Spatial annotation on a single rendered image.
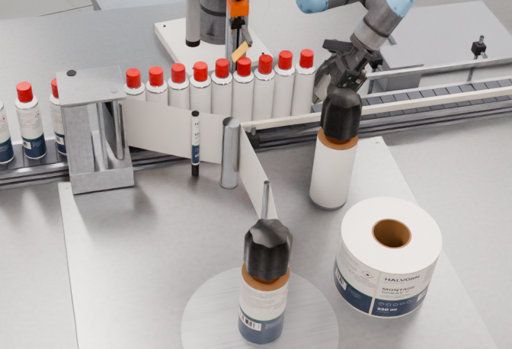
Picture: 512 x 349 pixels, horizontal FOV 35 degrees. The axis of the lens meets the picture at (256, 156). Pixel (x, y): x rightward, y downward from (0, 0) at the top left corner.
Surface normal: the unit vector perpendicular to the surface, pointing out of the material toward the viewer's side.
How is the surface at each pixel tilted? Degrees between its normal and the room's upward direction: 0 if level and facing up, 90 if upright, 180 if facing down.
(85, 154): 90
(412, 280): 90
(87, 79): 0
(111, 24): 0
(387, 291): 90
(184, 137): 90
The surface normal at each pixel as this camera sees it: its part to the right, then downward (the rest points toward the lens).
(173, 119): -0.24, 0.66
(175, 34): 0.10, -0.73
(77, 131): 0.26, 0.68
